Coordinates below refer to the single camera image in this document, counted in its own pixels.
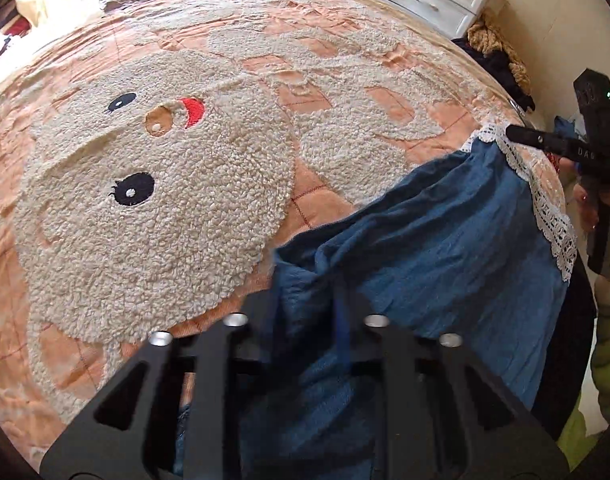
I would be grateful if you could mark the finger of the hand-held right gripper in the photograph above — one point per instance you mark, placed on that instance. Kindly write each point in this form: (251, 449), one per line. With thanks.
(532, 138)

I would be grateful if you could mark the dark clothes pile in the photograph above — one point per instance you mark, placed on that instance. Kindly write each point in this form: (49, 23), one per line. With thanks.
(505, 77)

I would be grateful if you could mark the person's green clothing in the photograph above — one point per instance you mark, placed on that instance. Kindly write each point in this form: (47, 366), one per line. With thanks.
(607, 360)

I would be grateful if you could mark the person's right hand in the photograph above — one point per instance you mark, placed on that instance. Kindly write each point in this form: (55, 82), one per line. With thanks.
(587, 207)

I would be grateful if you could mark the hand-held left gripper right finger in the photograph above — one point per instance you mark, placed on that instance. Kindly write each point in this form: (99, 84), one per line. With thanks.
(402, 365)

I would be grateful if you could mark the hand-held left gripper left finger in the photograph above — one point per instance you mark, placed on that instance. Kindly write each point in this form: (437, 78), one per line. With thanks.
(215, 365)

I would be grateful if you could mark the orange bear-print blanket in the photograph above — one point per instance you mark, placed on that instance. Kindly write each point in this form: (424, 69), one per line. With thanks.
(135, 260)

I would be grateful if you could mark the blue denim pants lace trim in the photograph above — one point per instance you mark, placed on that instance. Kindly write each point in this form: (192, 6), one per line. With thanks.
(435, 240)

